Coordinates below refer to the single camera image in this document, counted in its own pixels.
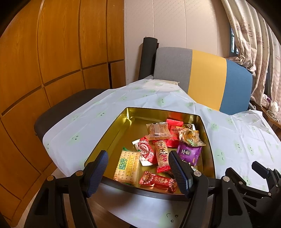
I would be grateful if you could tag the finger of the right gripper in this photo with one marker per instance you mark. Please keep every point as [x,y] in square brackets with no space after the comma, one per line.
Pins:
[263,170]

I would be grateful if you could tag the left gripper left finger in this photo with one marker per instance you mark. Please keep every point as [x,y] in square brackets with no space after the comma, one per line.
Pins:
[48,208]

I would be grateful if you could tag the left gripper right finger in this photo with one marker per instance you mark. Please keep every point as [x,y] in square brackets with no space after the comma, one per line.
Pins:
[228,209]

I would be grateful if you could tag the red ornate candy packet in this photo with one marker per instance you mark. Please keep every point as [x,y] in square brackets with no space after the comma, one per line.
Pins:
[153,180]

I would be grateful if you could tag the brown sesame paste packet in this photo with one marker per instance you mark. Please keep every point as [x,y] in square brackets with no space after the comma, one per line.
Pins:
[189,166]

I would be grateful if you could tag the purple snack packet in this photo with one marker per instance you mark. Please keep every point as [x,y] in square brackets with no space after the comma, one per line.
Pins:
[188,153]

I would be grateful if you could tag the sesame stick squirrel packet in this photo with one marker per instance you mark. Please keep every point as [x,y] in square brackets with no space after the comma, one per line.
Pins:
[162,155]

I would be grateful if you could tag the orange peanut snack bag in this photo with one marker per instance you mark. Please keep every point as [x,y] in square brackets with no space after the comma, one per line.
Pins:
[190,137]

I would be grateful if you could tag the yellow green cracker packet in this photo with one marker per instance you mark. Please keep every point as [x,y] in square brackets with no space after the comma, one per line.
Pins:
[127,169]

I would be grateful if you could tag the red white candy packet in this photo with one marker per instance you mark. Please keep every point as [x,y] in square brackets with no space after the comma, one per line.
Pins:
[147,154]

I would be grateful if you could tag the bright red snack packet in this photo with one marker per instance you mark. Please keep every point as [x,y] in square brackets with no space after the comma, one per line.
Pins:
[174,127]

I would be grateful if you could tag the clear brown pastry packet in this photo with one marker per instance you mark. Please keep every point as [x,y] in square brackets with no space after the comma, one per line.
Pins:
[158,131]

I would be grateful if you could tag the pale blue smiley tablecloth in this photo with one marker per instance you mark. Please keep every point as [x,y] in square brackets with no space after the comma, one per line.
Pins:
[113,120]

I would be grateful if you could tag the wooden side table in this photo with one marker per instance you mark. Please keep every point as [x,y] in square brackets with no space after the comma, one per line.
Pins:
[274,124]

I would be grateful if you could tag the round woven tray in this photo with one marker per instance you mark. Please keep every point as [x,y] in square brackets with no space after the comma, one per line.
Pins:
[272,115]

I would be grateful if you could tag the white teapot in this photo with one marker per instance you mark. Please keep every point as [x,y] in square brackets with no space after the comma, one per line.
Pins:
[273,107]

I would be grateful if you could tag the patterned tissue box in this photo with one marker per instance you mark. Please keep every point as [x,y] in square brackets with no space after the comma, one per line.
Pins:
[265,103]

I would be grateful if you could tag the black chair seat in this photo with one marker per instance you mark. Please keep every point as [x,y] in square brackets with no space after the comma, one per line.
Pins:
[56,113]

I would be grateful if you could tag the grey yellow blue chair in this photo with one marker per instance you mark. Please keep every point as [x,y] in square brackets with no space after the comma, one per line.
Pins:
[210,80]

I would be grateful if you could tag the beige patterned curtain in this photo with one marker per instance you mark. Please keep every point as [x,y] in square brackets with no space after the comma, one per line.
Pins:
[259,49]

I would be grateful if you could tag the wooden panel cabinet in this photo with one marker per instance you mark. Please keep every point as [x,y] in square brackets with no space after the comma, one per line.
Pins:
[50,50]

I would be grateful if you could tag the black rolled mat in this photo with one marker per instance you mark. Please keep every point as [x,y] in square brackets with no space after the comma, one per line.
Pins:
[148,55]

